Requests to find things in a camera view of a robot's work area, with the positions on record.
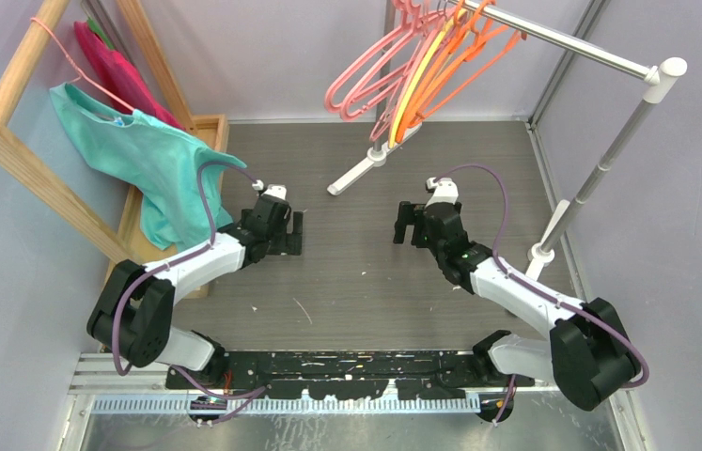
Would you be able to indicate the wooden clothes rack frame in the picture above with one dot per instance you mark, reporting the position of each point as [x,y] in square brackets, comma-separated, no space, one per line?
[28,168]

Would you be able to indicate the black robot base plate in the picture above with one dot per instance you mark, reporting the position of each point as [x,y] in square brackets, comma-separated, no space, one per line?
[344,382]

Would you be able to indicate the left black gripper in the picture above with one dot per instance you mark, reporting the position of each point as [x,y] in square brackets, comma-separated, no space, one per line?
[289,243]

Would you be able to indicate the magenta shirt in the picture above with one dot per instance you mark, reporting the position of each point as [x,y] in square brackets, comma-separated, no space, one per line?
[120,77]

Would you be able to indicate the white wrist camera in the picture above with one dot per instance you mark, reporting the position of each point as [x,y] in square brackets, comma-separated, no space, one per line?
[278,191]
[442,190]

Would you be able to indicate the yellow wire hanger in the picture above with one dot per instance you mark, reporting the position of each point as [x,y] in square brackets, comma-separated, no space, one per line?
[405,114]

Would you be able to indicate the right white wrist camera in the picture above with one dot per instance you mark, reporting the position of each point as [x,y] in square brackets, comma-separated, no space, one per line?
[442,190]

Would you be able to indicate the thick pink plastic hanger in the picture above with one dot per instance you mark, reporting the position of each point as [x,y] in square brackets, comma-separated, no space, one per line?
[375,68]

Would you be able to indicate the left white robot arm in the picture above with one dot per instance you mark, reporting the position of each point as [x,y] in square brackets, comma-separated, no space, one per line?
[133,315]

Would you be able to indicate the metal clothes rail stand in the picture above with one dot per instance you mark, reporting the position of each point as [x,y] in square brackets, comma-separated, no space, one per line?
[478,23]

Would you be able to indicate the teal mesh shirt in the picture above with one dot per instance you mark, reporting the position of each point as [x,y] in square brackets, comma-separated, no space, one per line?
[177,174]

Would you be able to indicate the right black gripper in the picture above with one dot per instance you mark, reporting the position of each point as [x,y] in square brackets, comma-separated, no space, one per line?
[411,214]

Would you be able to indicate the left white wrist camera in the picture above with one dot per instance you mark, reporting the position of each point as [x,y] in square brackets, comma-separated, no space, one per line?
[278,191]

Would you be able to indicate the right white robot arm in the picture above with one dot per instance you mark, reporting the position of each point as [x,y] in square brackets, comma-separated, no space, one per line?
[583,350]

